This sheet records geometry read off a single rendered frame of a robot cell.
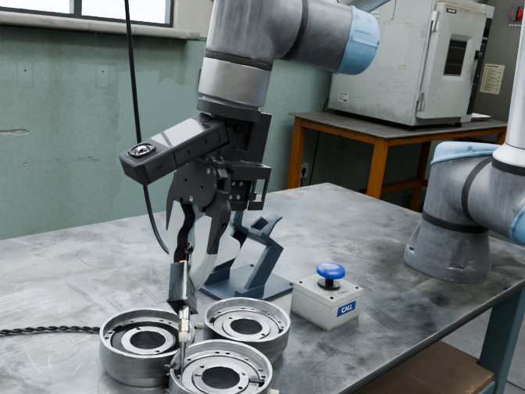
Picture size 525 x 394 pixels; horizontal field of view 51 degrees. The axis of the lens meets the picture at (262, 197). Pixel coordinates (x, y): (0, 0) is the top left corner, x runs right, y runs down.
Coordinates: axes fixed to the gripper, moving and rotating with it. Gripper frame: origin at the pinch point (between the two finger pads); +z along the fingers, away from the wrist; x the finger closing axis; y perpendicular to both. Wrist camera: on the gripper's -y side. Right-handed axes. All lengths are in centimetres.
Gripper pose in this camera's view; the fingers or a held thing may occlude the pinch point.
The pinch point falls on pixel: (183, 273)
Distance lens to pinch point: 64.7
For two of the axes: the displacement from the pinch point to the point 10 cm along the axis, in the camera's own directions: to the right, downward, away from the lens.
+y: 7.0, 0.0, 7.1
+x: -6.8, -2.8, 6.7
